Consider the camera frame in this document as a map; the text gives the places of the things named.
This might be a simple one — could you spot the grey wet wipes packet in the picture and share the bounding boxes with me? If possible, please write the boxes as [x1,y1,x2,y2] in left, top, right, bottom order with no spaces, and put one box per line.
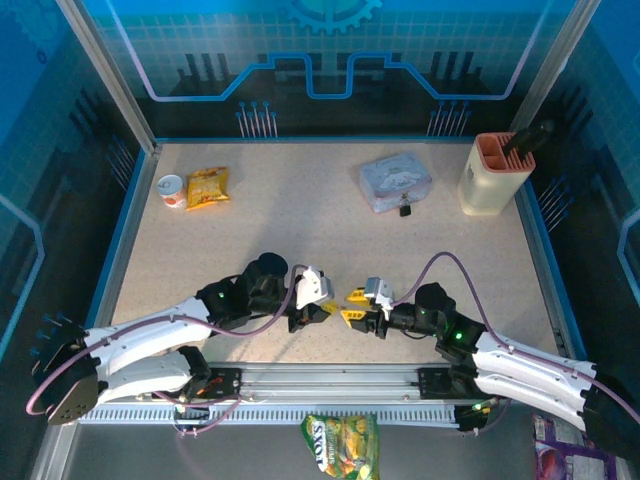
[358,151,434,215]

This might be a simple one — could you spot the white paper cup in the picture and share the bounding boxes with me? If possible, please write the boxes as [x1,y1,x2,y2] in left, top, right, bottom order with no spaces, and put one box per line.
[156,173,189,212]

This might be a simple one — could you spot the green yellow snack bag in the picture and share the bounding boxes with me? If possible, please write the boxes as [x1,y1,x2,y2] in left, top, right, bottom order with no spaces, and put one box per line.
[299,413,381,480]

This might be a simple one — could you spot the cream knife holder orange rim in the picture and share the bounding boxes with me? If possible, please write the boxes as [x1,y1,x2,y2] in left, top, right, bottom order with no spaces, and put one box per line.
[457,132,537,217]

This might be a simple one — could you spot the purple snack bag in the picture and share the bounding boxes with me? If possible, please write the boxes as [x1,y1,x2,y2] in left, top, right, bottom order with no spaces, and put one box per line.
[530,413,619,480]

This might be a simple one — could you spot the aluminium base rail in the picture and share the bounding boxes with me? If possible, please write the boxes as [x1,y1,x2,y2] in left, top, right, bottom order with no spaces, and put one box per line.
[207,362,456,402]

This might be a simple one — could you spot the white slotted cable duct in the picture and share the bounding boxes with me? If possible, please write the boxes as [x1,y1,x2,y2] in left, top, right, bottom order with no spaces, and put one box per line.
[79,403,459,427]

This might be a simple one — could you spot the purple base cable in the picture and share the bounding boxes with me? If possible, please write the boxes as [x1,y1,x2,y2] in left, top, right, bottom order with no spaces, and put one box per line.
[152,392,245,439]

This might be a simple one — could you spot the black knife handle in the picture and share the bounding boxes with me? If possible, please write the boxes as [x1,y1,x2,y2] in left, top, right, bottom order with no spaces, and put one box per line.
[502,118,556,156]

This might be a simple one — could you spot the aluminium frame post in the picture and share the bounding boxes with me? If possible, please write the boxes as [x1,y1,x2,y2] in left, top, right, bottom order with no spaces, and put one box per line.
[55,0,162,155]
[509,0,601,134]

